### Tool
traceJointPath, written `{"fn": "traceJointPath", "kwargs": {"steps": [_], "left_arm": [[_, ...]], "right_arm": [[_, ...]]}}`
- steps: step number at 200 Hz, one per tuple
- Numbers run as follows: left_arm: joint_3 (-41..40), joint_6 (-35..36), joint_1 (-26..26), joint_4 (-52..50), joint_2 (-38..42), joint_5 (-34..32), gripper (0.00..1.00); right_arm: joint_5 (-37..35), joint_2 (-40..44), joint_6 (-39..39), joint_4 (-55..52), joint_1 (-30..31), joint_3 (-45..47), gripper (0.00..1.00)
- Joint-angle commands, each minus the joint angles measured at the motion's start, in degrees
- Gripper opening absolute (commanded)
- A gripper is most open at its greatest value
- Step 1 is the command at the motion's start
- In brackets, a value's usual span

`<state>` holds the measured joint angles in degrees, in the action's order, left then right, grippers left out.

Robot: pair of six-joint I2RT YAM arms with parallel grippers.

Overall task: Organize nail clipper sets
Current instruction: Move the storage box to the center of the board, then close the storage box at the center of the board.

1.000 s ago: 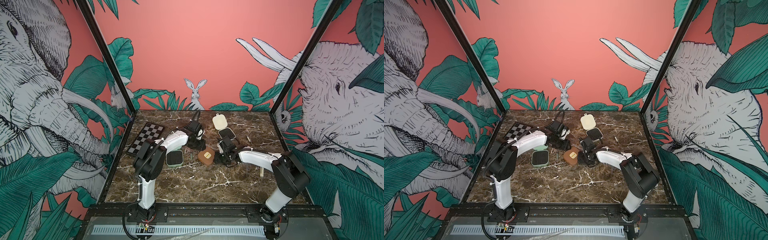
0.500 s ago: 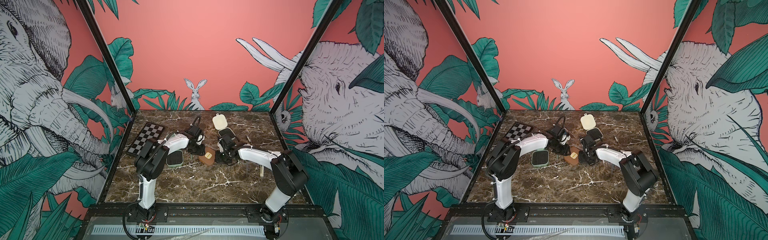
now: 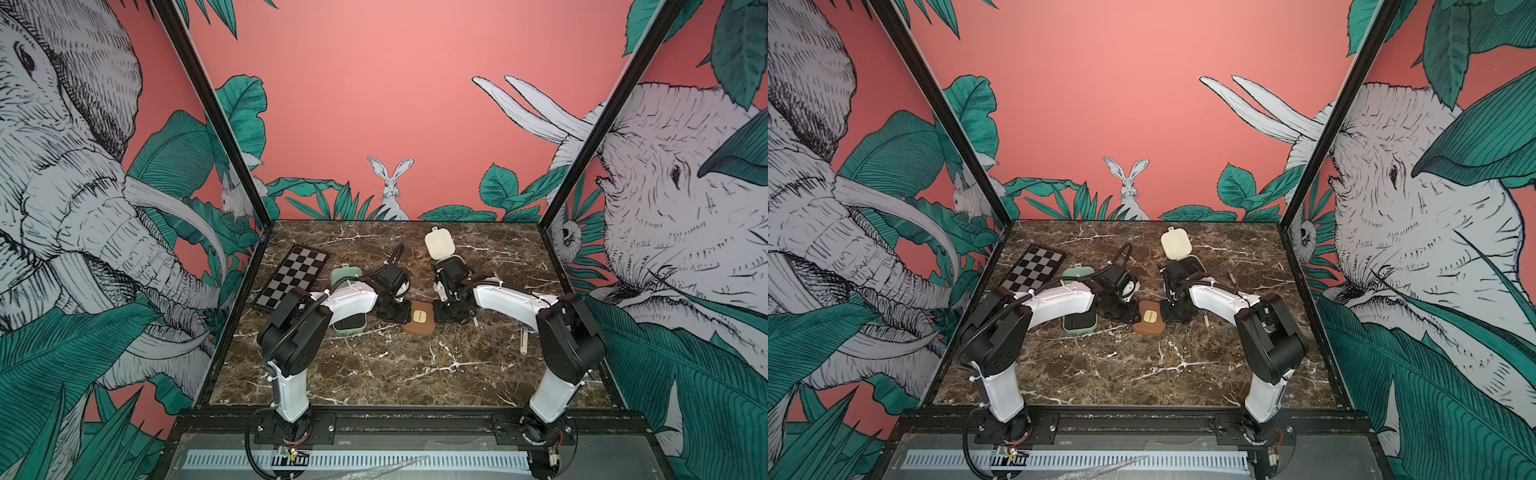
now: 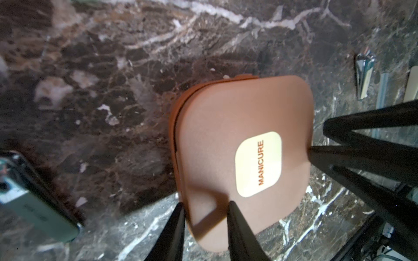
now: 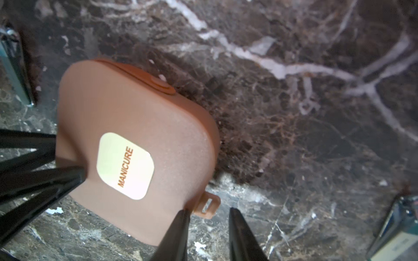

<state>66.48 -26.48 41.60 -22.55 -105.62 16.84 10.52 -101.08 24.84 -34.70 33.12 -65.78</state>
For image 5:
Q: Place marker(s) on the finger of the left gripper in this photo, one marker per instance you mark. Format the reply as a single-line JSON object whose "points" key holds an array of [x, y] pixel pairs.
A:
{"points": [[60, 180], [44, 145]]}

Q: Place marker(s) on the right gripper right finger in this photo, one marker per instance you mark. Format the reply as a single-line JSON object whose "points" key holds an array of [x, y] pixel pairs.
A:
{"points": [[242, 243]]}

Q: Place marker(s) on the brown clipper case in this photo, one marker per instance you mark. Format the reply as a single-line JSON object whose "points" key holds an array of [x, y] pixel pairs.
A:
{"points": [[148, 151]]}

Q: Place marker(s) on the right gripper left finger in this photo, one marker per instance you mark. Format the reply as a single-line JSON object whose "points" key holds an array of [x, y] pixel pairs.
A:
{"points": [[173, 247]]}

